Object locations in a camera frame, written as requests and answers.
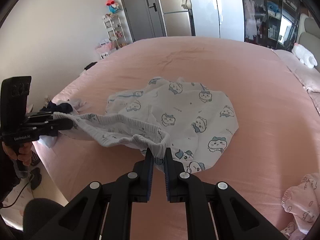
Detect person's leg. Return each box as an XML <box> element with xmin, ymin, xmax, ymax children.
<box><xmin>24</xmin><ymin>198</ymin><xmax>67</xmax><ymax>240</ymax></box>

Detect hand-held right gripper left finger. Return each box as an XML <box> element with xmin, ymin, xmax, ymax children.
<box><xmin>32</xmin><ymin>148</ymin><xmax>154</xmax><ymax>240</ymax></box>

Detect red and blue wall plush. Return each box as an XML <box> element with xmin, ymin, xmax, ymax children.
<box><xmin>105</xmin><ymin>0</ymin><xmax>121</xmax><ymax>14</ymax></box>

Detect white glossy wardrobe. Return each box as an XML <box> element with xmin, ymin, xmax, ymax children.
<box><xmin>185</xmin><ymin>0</ymin><xmax>247</xmax><ymax>42</ymax></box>

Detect black cable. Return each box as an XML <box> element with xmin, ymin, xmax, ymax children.
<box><xmin>0</xmin><ymin>180</ymin><xmax>33</xmax><ymax>209</ymax></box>

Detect person's left hand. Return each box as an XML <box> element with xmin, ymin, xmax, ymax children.
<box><xmin>2</xmin><ymin>141</ymin><xmax>32</xmax><ymax>167</ymax></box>

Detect grey padded headboard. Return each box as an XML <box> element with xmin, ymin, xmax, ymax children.
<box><xmin>296</xmin><ymin>14</ymin><xmax>320</xmax><ymax>73</ymax></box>

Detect silver fridge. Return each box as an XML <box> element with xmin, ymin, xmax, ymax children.
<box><xmin>159</xmin><ymin>0</ymin><xmax>195</xmax><ymax>37</ymax></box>

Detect navy garment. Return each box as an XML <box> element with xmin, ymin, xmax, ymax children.
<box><xmin>46</xmin><ymin>101</ymin><xmax>74</xmax><ymax>113</ymax></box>

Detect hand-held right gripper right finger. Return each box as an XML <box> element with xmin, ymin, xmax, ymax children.
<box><xmin>165</xmin><ymin>147</ymin><xmax>288</xmax><ymax>240</ymax></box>

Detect white plush toy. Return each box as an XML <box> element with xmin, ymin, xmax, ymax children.
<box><xmin>292</xmin><ymin>43</ymin><xmax>318</xmax><ymax>68</ymax></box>

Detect bed with pink sheet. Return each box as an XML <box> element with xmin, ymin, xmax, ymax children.
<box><xmin>32</xmin><ymin>36</ymin><xmax>320</xmax><ymax>240</ymax></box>

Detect pink cartoon print pajama top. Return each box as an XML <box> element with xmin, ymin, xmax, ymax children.
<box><xmin>280</xmin><ymin>172</ymin><xmax>320</xmax><ymax>238</ymax></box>

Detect white shelf rack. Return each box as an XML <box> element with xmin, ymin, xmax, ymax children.
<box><xmin>102</xmin><ymin>15</ymin><xmax>128</xmax><ymax>48</ymax></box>

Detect dark glass door wardrobe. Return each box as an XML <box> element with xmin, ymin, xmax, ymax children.
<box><xmin>239</xmin><ymin>0</ymin><xmax>304</xmax><ymax>52</ymax></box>

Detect pink gift bags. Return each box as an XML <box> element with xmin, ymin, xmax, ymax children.
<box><xmin>95</xmin><ymin>39</ymin><xmax>120</xmax><ymax>59</ymax></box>

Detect grey door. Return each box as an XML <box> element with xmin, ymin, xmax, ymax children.
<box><xmin>117</xmin><ymin>0</ymin><xmax>167</xmax><ymax>43</ymax></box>

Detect white garment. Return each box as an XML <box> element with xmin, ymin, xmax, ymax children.
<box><xmin>67</xmin><ymin>98</ymin><xmax>87</xmax><ymax>111</ymax></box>

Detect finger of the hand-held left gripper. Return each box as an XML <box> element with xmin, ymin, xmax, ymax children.
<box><xmin>25</xmin><ymin>113</ymin><xmax>54</xmax><ymax>123</ymax></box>
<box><xmin>25</xmin><ymin>119</ymin><xmax>75</xmax><ymax>137</ymax></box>

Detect blue cartoon print pajama pants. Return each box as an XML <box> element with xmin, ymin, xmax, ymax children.
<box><xmin>54</xmin><ymin>77</ymin><xmax>239</xmax><ymax>175</ymax></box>

